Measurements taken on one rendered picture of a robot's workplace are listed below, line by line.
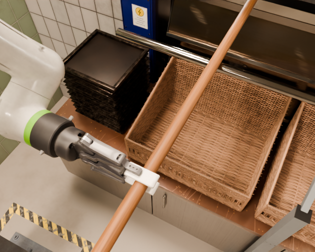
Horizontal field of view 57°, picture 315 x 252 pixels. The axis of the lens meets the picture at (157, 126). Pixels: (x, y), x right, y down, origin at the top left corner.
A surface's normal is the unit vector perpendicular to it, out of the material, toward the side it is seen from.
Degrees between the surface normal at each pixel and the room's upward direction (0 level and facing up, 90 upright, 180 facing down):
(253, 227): 0
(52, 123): 4
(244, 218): 0
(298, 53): 70
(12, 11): 90
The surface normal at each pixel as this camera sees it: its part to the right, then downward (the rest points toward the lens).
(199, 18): -0.43, 0.49
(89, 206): 0.00, -0.57
